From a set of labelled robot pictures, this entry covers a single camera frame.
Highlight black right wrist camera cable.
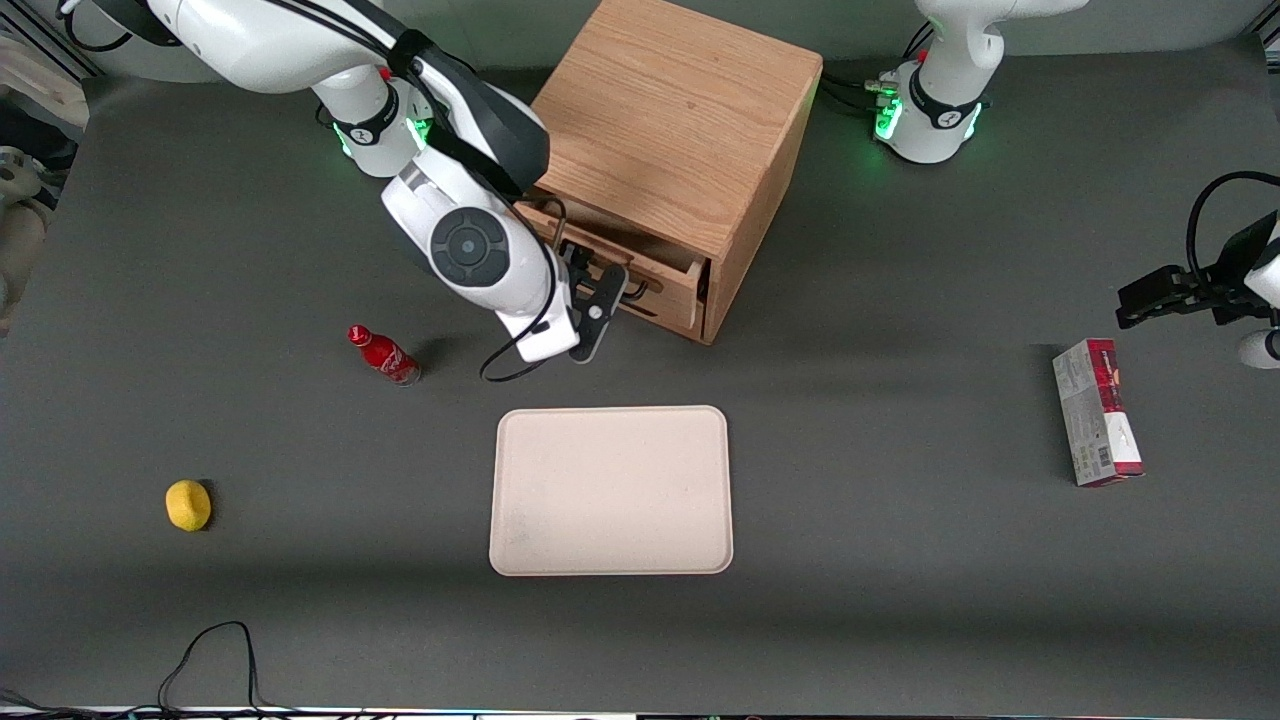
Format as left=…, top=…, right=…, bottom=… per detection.
left=478, top=195, right=571, bottom=384

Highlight wooden drawer with black handle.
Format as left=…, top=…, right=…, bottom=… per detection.
left=600, top=296, right=703, bottom=342
left=515, top=197, right=709, bottom=319

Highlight yellow toy lemon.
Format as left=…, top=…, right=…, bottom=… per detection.
left=165, top=479, right=213, bottom=532

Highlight red and grey carton box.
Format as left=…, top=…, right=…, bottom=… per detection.
left=1052, top=338, right=1145, bottom=488

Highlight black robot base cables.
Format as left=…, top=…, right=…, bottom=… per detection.
left=818, top=20, right=936, bottom=119

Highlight wooden drawer cabinet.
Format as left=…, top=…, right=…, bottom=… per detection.
left=515, top=0, right=824, bottom=346

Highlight beige cloth bundle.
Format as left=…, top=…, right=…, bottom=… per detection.
left=0, top=35, right=91, bottom=131

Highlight black cable on table edge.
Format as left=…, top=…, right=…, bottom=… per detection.
left=0, top=620, right=301, bottom=720

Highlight red cola bottle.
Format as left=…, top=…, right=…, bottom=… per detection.
left=347, top=324, right=422, bottom=387

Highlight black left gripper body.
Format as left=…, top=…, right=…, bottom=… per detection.
left=1188, top=215, right=1266, bottom=327

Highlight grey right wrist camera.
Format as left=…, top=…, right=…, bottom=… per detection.
left=497, top=300, right=582, bottom=364

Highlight beige padded object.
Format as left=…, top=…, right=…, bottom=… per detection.
left=0, top=145, right=51, bottom=336

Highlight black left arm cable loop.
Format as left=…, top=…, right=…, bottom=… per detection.
left=1186, top=170, right=1280, bottom=291

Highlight beige rectangular tray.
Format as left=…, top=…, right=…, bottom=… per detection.
left=489, top=405, right=734, bottom=577

